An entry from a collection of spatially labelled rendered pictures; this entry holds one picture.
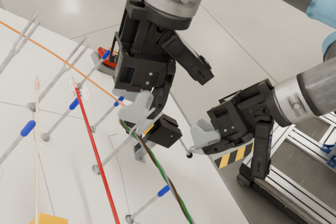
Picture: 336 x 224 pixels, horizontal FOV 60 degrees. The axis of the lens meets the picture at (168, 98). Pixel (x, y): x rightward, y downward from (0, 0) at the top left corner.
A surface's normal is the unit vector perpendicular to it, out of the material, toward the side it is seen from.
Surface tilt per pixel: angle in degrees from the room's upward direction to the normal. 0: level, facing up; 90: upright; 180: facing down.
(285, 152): 0
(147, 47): 80
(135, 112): 75
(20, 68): 49
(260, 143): 60
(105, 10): 0
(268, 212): 0
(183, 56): 82
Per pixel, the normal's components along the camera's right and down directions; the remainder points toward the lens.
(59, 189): 0.68, -0.66
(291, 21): 0.00, -0.61
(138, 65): 0.28, 0.64
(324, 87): -0.58, 0.07
